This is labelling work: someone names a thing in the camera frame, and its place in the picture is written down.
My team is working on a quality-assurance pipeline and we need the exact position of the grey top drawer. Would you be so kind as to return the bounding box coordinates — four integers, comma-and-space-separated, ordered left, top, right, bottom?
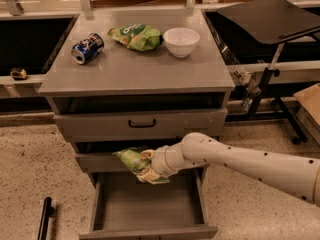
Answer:
54, 109, 227, 142

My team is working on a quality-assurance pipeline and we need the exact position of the black bar handle on floor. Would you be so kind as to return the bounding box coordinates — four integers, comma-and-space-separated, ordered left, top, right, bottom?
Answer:
37, 197, 55, 240

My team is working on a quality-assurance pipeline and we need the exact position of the grey open bottom drawer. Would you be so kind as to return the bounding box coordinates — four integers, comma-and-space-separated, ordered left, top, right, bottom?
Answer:
79, 168, 218, 240

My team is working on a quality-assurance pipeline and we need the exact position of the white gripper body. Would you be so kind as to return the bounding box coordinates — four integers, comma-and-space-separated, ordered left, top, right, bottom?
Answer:
151, 144, 185, 177

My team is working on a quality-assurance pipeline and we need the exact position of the black laptop stand table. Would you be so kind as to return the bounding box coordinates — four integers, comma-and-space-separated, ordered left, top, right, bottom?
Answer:
214, 0, 320, 145

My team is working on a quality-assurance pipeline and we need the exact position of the white bowl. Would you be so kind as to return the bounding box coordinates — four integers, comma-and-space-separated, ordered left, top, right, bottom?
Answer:
163, 28, 200, 58

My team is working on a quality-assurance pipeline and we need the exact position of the grey drawer cabinet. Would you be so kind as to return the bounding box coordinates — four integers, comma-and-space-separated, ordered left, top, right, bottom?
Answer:
38, 7, 236, 185

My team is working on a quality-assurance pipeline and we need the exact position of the blue soda can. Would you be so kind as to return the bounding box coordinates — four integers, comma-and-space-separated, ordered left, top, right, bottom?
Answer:
71, 33, 104, 65

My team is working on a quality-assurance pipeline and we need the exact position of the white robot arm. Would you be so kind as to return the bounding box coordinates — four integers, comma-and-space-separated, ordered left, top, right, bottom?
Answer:
139, 133, 320, 206

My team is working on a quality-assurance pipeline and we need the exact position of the green jalapeno kettle chip bag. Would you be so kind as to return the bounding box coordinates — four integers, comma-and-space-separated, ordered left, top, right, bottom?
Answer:
112, 147, 171, 186

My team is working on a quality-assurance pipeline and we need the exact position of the cardboard box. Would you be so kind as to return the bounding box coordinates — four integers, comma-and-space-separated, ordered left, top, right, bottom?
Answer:
294, 83, 320, 145

